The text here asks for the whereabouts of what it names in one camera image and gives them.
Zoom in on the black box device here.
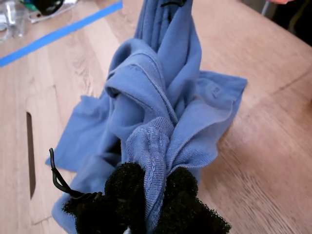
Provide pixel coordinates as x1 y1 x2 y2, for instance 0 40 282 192
31 0 66 16

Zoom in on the long blue tape strip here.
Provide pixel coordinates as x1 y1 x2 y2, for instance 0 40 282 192
0 0 123 67

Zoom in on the blue printed T-shirt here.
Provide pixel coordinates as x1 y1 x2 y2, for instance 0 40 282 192
45 0 248 234

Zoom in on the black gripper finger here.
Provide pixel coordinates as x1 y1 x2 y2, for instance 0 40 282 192
156 167 232 234
61 162 150 234

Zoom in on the clear plastic bottle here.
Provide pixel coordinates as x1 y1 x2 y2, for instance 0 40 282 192
0 0 28 42

